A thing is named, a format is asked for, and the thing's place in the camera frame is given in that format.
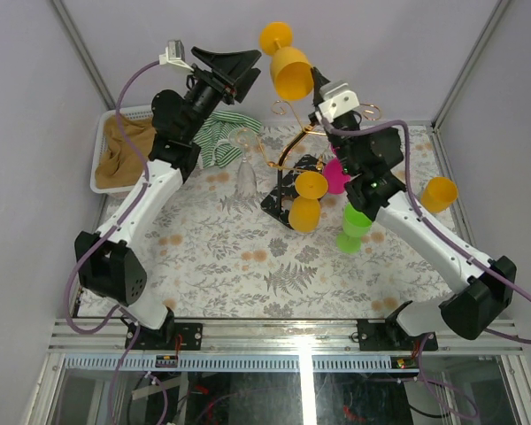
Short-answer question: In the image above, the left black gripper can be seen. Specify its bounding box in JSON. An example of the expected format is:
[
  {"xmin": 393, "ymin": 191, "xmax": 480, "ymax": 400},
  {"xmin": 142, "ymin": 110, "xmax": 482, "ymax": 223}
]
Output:
[{"xmin": 180, "ymin": 47, "xmax": 256, "ymax": 142}]

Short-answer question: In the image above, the orange wine glass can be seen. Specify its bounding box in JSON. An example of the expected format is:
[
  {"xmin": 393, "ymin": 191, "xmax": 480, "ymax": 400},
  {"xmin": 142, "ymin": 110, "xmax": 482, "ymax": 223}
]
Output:
[
  {"xmin": 259, "ymin": 21, "xmax": 313, "ymax": 102},
  {"xmin": 420, "ymin": 176, "xmax": 458, "ymax": 213},
  {"xmin": 289, "ymin": 171, "xmax": 328, "ymax": 233}
]

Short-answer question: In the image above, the clear wine glass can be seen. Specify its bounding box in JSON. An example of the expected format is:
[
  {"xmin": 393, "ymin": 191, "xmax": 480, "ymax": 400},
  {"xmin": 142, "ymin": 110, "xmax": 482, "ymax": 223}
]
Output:
[{"xmin": 228, "ymin": 127, "xmax": 257, "ymax": 198}]

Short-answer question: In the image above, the pink plastic wine glass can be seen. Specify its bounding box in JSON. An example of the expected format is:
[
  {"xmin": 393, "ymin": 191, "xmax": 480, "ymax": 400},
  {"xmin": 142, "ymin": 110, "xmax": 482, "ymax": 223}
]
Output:
[{"xmin": 322, "ymin": 149, "xmax": 350, "ymax": 195}]

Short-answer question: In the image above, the gold wine glass rack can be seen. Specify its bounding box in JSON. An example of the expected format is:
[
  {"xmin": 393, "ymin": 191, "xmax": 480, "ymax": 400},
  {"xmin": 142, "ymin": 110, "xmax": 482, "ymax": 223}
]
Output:
[{"xmin": 229, "ymin": 100, "xmax": 327, "ymax": 229}]

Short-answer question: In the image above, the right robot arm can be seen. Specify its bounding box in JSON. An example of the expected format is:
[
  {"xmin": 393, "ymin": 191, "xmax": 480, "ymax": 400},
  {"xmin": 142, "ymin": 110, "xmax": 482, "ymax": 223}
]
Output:
[{"xmin": 311, "ymin": 68, "xmax": 517, "ymax": 350}]

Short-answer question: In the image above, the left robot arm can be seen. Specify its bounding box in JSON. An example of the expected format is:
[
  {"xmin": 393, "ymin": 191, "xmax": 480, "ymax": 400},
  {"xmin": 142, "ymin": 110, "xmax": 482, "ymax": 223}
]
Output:
[{"xmin": 69, "ymin": 41, "xmax": 261, "ymax": 352}]

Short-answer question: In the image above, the green plastic wine glass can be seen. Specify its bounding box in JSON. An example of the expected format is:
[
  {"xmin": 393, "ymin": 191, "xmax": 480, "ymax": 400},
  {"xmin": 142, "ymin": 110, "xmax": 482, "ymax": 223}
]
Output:
[{"xmin": 335, "ymin": 204, "xmax": 373, "ymax": 254}]

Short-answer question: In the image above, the green striped cloth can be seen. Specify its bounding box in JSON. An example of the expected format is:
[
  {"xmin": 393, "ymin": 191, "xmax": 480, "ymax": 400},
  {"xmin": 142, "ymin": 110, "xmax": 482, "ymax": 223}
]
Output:
[{"xmin": 194, "ymin": 111, "xmax": 263, "ymax": 169}]

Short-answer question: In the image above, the white plastic basket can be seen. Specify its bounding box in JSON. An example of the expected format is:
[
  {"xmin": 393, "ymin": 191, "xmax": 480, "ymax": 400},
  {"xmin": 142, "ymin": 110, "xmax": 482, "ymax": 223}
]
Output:
[{"xmin": 90, "ymin": 105, "xmax": 152, "ymax": 197}]

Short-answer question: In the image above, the brown cloth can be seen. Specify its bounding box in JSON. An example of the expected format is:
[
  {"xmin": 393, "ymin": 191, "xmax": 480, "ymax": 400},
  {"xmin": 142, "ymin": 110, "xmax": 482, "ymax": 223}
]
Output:
[{"xmin": 95, "ymin": 115, "xmax": 155, "ymax": 189}]

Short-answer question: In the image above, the floral table mat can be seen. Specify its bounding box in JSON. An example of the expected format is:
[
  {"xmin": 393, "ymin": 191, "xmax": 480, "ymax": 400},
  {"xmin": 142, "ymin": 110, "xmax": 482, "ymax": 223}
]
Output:
[{"xmin": 79, "ymin": 124, "xmax": 483, "ymax": 320}]

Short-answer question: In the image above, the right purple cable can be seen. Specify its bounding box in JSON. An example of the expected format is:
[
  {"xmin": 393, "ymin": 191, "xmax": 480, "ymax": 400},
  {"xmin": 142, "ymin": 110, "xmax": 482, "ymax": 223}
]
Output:
[{"xmin": 320, "ymin": 117, "xmax": 531, "ymax": 420}]

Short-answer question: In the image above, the purple cable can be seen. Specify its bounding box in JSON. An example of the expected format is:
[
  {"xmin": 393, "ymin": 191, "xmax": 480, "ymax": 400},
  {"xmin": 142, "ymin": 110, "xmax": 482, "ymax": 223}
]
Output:
[
  {"xmin": 320, "ymin": 117, "xmax": 531, "ymax": 420},
  {"xmin": 64, "ymin": 60, "xmax": 169, "ymax": 425}
]

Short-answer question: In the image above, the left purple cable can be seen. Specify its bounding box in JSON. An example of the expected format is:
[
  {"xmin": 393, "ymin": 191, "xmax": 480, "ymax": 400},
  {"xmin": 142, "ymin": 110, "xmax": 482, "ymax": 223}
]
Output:
[{"xmin": 64, "ymin": 60, "xmax": 169, "ymax": 425}]

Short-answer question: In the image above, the aluminium front rail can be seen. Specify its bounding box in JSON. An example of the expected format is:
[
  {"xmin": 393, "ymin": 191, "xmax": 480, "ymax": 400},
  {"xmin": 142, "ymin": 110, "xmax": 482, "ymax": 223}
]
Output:
[{"xmin": 48, "ymin": 318, "xmax": 524, "ymax": 356}]

